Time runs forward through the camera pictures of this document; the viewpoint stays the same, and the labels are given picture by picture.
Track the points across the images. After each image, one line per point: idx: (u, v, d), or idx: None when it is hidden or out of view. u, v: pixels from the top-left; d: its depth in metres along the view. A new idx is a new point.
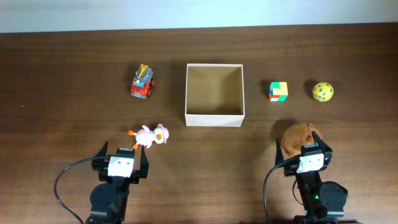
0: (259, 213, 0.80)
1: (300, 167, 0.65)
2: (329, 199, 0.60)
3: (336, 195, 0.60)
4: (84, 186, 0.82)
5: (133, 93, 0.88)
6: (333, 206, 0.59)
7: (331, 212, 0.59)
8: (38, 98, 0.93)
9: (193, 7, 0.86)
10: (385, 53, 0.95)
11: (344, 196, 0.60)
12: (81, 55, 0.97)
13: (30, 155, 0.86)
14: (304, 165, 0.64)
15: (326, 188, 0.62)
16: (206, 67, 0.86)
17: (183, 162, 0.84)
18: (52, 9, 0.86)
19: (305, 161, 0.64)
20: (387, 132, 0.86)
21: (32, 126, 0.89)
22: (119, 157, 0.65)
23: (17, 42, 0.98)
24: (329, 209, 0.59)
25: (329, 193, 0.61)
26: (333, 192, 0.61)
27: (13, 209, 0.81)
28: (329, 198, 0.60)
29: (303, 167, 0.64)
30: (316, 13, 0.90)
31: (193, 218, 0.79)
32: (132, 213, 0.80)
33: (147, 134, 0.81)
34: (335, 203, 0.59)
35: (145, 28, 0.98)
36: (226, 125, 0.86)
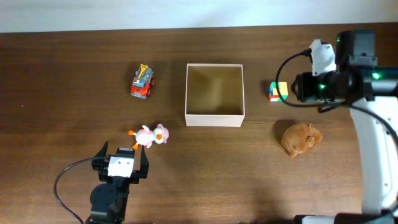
0: (259, 213, 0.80)
1: (321, 61, 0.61)
2: (361, 43, 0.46)
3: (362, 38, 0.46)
4: (84, 186, 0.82)
5: (133, 93, 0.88)
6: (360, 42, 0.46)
7: (355, 39, 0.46)
8: (37, 97, 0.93)
9: (193, 7, 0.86)
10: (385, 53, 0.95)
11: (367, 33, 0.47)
12: (80, 55, 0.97)
13: (29, 155, 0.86)
14: (317, 48, 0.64)
15: (360, 46, 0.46)
16: (206, 67, 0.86)
17: (183, 162, 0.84)
18: (51, 9, 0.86)
19: (326, 52, 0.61)
20: None
21: (30, 126, 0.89)
22: (119, 158, 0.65)
23: (15, 41, 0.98)
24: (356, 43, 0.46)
25: (364, 43, 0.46)
26: (369, 48, 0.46)
27: (12, 209, 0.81)
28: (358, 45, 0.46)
29: (318, 52, 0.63)
30: (316, 13, 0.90)
31: (194, 218, 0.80)
32: (131, 214, 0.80)
33: (147, 134, 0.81)
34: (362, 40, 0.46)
35: (145, 28, 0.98)
36: (226, 125, 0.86)
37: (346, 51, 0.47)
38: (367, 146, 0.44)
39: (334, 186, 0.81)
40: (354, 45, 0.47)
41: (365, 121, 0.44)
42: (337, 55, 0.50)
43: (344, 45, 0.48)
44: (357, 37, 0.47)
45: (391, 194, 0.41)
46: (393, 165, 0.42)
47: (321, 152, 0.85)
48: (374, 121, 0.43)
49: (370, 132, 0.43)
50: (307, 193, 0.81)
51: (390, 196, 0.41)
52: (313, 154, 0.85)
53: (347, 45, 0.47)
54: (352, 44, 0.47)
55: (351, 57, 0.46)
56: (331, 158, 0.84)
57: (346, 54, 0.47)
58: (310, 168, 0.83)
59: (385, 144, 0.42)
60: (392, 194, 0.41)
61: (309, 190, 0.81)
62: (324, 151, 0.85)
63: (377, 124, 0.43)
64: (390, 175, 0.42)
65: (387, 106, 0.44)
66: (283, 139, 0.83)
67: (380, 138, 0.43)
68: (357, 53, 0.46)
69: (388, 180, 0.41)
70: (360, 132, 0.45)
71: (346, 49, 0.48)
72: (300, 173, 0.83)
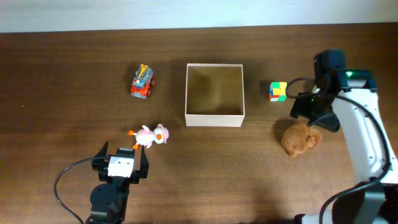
0: (260, 213, 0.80)
1: None
2: (334, 58, 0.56)
3: (334, 55, 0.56)
4: (84, 186, 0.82)
5: (133, 93, 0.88)
6: (334, 57, 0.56)
7: (329, 55, 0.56)
8: (37, 97, 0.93)
9: (193, 7, 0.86)
10: (385, 53, 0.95)
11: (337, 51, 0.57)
12: (80, 55, 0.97)
13: (29, 155, 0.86)
14: None
15: (333, 58, 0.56)
16: (206, 66, 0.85)
17: (183, 162, 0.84)
18: (51, 9, 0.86)
19: None
20: (386, 133, 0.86)
21: (30, 126, 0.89)
22: (119, 158, 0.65)
23: (15, 40, 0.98)
24: (330, 58, 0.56)
25: (335, 55, 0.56)
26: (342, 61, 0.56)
27: (12, 210, 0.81)
28: (332, 59, 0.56)
29: None
30: (316, 13, 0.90)
31: (194, 218, 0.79)
32: (132, 214, 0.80)
33: (148, 134, 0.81)
34: (336, 56, 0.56)
35: (145, 29, 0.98)
36: (226, 125, 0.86)
37: (323, 65, 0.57)
38: (351, 129, 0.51)
39: (334, 186, 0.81)
40: (329, 60, 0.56)
41: (346, 109, 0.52)
42: (317, 70, 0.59)
43: (320, 60, 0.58)
44: (330, 53, 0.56)
45: (377, 164, 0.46)
46: (374, 140, 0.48)
47: (321, 152, 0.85)
48: (352, 106, 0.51)
49: (350, 116, 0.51)
50: (307, 193, 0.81)
51: (377, 167, 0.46)
52: (313, 154, 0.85)
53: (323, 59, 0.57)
54: (325, 58, 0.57)
55: (326, 66, 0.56)
56: (331, 158, 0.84)
57: (324, 67, 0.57)
58: (310, 168, 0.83)
59: (364, 124, 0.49)
60: (378, 164, 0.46)
61: (309, 190, 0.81)
62: (324, 151, 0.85)
63: (356, 109, 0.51)
64: (371, 150, 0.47)
65: (361, 95, 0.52)
66: (283, 139, 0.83)
67: (359, 119, 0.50)
68: (331, 63, 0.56)
69: (372, 152, 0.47)
70: (344, 120, 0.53)
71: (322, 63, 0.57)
72: (300, 173, 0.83)
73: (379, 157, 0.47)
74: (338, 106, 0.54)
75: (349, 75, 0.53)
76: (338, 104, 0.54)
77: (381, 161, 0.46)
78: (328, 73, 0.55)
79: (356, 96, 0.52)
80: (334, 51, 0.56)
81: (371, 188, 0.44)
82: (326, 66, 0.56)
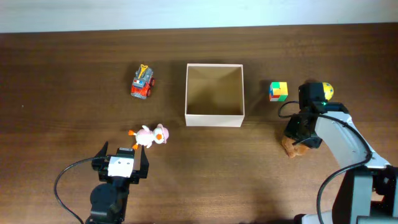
0: (260, 213, 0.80)
1: None
2: (314, 91, 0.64)
3: (314, 89, 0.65)
4: (84, 186, 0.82)
5: (133, 93, 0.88)
6: (314, 91, 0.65)
7: (310, 89, 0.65)
8: (37, 97, 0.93)
9: (193, 7, 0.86)
10: (384, 53, 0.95)
11: (318, 84, 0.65)
12: (80, 55, 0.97)
13: (29, 155, 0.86)
14: None
15: (314, 91, 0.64)
16: (206, 67, 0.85)
17: (183, 162, 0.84)
18: (51, 9, 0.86)
19: None
20: (386, 132, 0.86)
21: (30, 126, 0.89)
22: (119, 158, 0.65)
23: (16, 40, 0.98)
24: (310, 92, 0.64)
25: (316, 89, 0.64)
26: (322, 93, 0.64)
27: (12, 210, 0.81)
28: (313, 92, 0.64)
29: None
30: (316, 13, 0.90)
31: (194, 218, 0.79)
32: (131, 214, 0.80)
33: (148, 134, 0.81)
34: (316, 89, 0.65)
35: (145, 28, 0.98)
36: (226, 125, 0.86)
37: (305, 97, 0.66)
38: (333, 134, 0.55)
39: (334, 186, 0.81)
40: (309, 93, 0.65)
41: (326, 124, 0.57)
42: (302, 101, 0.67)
43: (304, 92, 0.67)
44: (311, 86, 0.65)
45: (359, 157, 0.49)
46: (352, 139, 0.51)
47: (321, 152, 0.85)
48: (330, 120, 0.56)
49: (331, 127, 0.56)
50: (307, 193, 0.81)
51: (360, 158, 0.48)
52: (313, 154, 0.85)
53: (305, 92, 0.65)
54: (307, 91, 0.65)
55: (308, 99, 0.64)
56: (331, 157, 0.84)
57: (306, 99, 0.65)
58: (310, 168, 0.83)
59: (342, 129, 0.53)
60: (361, 155, 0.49)
61: (309, 190, 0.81)
62: (324, 151, 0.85)
63: (334, 122, 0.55)
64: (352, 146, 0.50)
65: (336, 114, 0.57)
66: (285, 147, 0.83)
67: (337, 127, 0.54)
68: (312, 96, 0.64)
69: (354, 148, 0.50)
70: (327, 132, 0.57)
71: (305, 96, 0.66)
72: (300, 173, 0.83)
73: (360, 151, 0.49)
74: (321, 124, 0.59)
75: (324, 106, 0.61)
76: (321, 125, 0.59)
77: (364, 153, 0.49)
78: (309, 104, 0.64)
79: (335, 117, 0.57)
80: (314, 85, 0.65)
81: (356, 172, 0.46)
82: (308, 99, 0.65)
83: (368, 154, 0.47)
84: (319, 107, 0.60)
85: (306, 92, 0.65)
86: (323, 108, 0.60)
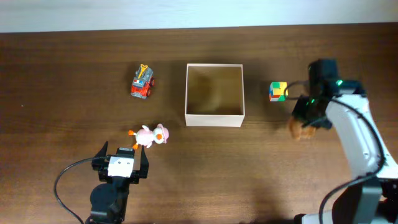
0: (260, 213, 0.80)
1: None
2: (328, 69, 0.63)
3: (328, 66, 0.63)
4: (84, 186, 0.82)
5: (133, 93, 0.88)
6: (326, 68, 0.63)
7: (322, 66, 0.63)
8: (37, 97, 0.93)
9: (193, 7, 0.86)
10: (384, 53, 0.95)
11: (330, 60, 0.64)
12: (80, 55, 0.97)
13: (29, 155, 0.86)
14: None
15: (326, 68, 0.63)
16: (206, 66, 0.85)
17: (183, 162, 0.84)
18: (51, 9, 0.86)
19: None
20: (387, 132, 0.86)
21: (30, 126, 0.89)
22: (119, 158, 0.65)
23: (16, 40, 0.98)
24: (322, 70, 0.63)
25: (328, 66, 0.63)
26: (334, 70, 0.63)
27: (11, 210, 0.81)
28: (324, 70, 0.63)
29: None
30: (316, 13, 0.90)
31: (194, 218, 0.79)
32: (131, 214, 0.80)
33: (148, 134, 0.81)
34: (328, 66, 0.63)
35: (145, 28, 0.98)
36: (226, 125, 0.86)
37: (317, 74, 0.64)
38: (344, 127, 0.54)
39: (334, 186, 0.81)
40: (321, 70, 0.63)
41: (338, 111, 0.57)
42: (311, 79, 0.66)
43: (315, 69, 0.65)
44: (323, 64, 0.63)
45: (371, 162, 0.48)
46: (368, 139, 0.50)
47: (321, 152, 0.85)
48: (343, 108, 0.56)
49: (343, 118, 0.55)
50: (307, 193, 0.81)
51: (372, 163, 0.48)
52: (313, 154, 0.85)
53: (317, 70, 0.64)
54: (319, 68, 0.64)
55: (321, 77, 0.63)
56: (331, 157, 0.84)
57: (317, 77, 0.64)
58: (310, 168, 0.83)
59: (357, 123, 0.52)
60: (374, 160, 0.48)
61: (308, 190, 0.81)
62: (324, 151, 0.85)
63: (348, 111, 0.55)
64: (365, 146, 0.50)
65: (354, 101, 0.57)
66: (293, 132, 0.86)
67: (352, 119, 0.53)
68: (324, 73, 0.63)
69: (367, 150, 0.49)
70: (337, 121, 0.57)
71: (316, 73, 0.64)
72: (300, 173, 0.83)
73: (372, 154, 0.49)
74: (333, 109, 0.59)
75: (339, 85, 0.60)
76: (332, 109, 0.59)
77: (376, 156, 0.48)
78: (321, 83, 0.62)
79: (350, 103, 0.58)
80: (326, 61, 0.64)
81: (366, 183, 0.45)
82: (321, 77, 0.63)
83: (380, 160, 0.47)
84: (334, 89, 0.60)
85: (319, 69, 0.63)
86: (338, 91, 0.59)
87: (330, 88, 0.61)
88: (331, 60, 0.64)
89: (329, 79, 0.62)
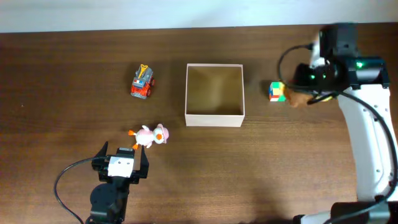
0: (259, 213, 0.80)
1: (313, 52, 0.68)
2: (346, 39, 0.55)
3: (345, 33, 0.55)
4: (84, 186, 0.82)
5: (133, 93, 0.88)
6: (344, 37, 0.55)
7: (340, 32, 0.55)
8: (37, 97, 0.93)
9: (193, 7, 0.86)
10: (384, 53, 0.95)
11: (349, 28, 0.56)
12: (80, 55, 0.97)
13: (29, 155, 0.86)
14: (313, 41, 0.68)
15: (342, 35, 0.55)
16: (206, 66, 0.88)
17: (183, 162, 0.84)
18: (51, 9, 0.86)
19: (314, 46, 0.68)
20: None
21: (30, 126, 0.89)
22: (119, 158, 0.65)
23: (16, 40, 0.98)
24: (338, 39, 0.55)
25: (346, 33, 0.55)
26: (352, 41, 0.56)
27: (11, 210, 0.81)
28: (341, 39, 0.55)
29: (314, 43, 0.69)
30: (316, 13, 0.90)
31: (194, 218, 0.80)
32: (132, 214, 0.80)
33: (148, 134, 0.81)
34: (344, 34, 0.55)
35: (145, 28, 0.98)
36: (226, 125, 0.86)
37: (331, 43, 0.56)
38: (358, 129, 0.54)
39: (334, 186, 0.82)
40: (337, 37, 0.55)
41: (354, 107, 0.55)
42: (323, 48, 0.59)
43: (327, 38, 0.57)
44: (339, 32, 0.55)
45: (382, 177, 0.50)
46: (384, 152, 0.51)
47: (321, 152, 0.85)
48: (360, 107, 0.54)
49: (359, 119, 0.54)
50: (307, 193, 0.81)
51: (383, 181, 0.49)
52: (313, 154, 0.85)
53: (326, 38, 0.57)
54: (333, 36, 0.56)
55: (335, 48, 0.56)
56: (331, 157, 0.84)
57: (330, 48, 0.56)
58: (310, 168, 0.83)
59: (373, 130, 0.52)
60: (385, 177, 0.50)
61: (308, 190, 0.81)
62: (324, 151, 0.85)
63: (365, 112, 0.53)
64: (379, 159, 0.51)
65: (373, 94, 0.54)
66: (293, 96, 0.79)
67: (369, 122, 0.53)
68: (340, 43, 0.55)
69: (379, 165, 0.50)
70: (351, 119, 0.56)
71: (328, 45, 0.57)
72: (300, 173, 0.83)
73: (387, 170, 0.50)
74: (346, 104, 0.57)
75: (360, 68, 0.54)
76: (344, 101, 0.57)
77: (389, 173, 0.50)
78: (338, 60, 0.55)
79: (367, 94, 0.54)
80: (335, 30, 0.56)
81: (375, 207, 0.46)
82: (335, 48, 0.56)
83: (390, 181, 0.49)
84: (347, 62, 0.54)
85: (329, 38, 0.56)
86: (355, 79, 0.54)
87: (343, 60, 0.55)
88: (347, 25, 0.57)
89: (345, 51, 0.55)
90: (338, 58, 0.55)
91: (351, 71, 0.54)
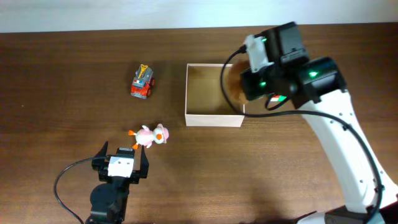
0: (259, 213, 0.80)
1: (257, 56, 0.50)
2: (291, 42, 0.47)
3: (291, 38, 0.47)
4: (84, 186, 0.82)
5: (133, 93, 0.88)
6: (288, 41, 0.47)
7: (282, 38, 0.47)
8: (37, 97, 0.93)
9: (193, 7, 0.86)
10: (384, 53, 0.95)
11: (293, 30, 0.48)
12: (79, 55, 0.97)
13: (29, 155, 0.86)
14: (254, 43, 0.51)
15: (288, 39, 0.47)
16: (206, 66, 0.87)
17: (183, 162, 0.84)
18: (51, 9, 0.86)
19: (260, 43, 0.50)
20: (386, 132, 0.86)
21: (30, 126, 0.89)
22: (119, 158, 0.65)
23: (15, 40, 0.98)
24: (283, 43, 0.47)
25: (291, 38, 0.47)
26: (297, 42, 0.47)
27: (11, 210, 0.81)
28: (286, 44, 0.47)
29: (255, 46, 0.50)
30: (316, 12, 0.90)
31: (194, 218, 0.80)
32: (131, 214, 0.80)
33: (148, 134, 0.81)
34: (291, 38, 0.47)
35: (145, 28, 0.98)
36: (226, 125, 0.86)
37: (275, 51, 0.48)
38: (328, 142, 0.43)
39: (334, 186, 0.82)
40: (282, 42, 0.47)
41: (318, 120, 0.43)
42: (268, 55, 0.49)
43: (273, 44, 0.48)
44: (282, 34, 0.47)
45: (367, 190, 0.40)
46: (361, 160, 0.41)
47: (321, 152, 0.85)
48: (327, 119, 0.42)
49: (327, 130, 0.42)
50: (307, 193, 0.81)
51: (370, 191, 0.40)
52: (312, 154, 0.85)
53: (271, 42, 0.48)
54: (279, 43, 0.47)
55: (282, 55, 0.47)
56: None
57: (277, 56, 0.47)
58: (310, 168, 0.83)
59: (345, 140, 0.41)
60: (370, 188, 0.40)
61: (308, 190, 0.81)
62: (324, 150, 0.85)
63: (332, 122, 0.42)
64: (359, 170, 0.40)
65: (334, 101, 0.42)
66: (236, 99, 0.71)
67: (338, 134, 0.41)
68: (286, 48, 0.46)
69: (362, 175, 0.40)
70: (318, 131, 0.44)
71: (273, 50, 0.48)
72: (300, 173, 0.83)
73: (370, 179, 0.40)
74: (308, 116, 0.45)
75: (313, 77, 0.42)
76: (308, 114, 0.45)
77: (372, 182, 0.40)
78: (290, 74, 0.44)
79: (331, 105, 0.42)
80: (286, 31, 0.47)
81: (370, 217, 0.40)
82: (283, 57, 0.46)
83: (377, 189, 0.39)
84: (300, 73, 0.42)
85: (276, 44, 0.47)
86: (312, 92, 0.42)
87: (295, 73, 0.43)
88: (294, 28, 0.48)
89: (293, 56, 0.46)
90: (288, 66, 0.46)
91: (307, 86, 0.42)
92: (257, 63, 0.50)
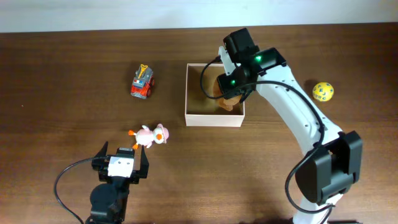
0: (259, 213, 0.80)
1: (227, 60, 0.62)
2: (244, 41, 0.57)
3: (245, 38, 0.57)
4: (84, 186, 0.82)
5: (133, 93, 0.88)
6: (242, 40, 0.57)
7: (237, 39, 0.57)
8: (37, 97, 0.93)
9: (193, 6, 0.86)
10: (384, 53, 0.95)
11: (245, 32, 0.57)
12: (79, 54, 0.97)
13: (28, 155, 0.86)
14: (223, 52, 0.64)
15: (242, 39, 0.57)
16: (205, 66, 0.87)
17: (183, 162, 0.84)
18: (51, 9, 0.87)
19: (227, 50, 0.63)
20: (386, 132, 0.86)
21: (30, 126, 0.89)
22: (119, 158, 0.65)
23: (15, 40, 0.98)
24: (238, 43, 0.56)
25: (244, 38, 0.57)
26: (249, 40, 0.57)
27: (11, 210, 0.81)
28: (240, 43, 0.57)
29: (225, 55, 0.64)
30: (315, 12, 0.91)
31: (194, 218, 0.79)
32: (131, 214, 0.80)
33: (148, 134, 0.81)
34: (244, 39, 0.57)
35: (145, 28, 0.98)
36: (226, 125, 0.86)
37: (233, 50, 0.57)
38: (279, 104, 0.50)
39: None
40: (237, 42, 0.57)
41: (268, 89, 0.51)
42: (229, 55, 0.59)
43: (230, 45, 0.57)
44: (236, 36, 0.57)
45: (313, 132, 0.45)
46: (304, 110, 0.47)
47: None
48: (272, 85, 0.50)
49: (275, 95, 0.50)
50: None
51: (315, 133, 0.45)
52: None
53: (229, 43, 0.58)
54: (234, 43, 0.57)
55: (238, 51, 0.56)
56: None
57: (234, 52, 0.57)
58: None
59: (288, 99, 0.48)
60: (314, 130, 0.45)
61: None
62: None
63: (277, 87, 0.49)
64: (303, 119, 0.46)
65: (276, 73, 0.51)
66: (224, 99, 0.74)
67: (283, 94, 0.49)
68: (240, 46, 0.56)
69: (306, 120, 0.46)
70: (272, 98, 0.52)
71: (232, 49, 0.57)
72: None
73: (313, 122, 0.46)
74: (263, 91, 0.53)
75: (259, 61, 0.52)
76: (262, 89, 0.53)
77: (316, 124, 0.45)
78: (244, 63, 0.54)
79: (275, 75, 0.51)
80: (240, 33, 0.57)
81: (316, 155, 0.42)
82: (237, 51, 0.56)
83: (319, 127, 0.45)
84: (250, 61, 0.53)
85: (233, 45, 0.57)
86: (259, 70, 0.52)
87: (248, 61, 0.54)
88: (246, 30, 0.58)
89: (247, 51, 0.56)
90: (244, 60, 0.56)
91: (257, 69, 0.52)
92: (228, 67, 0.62)
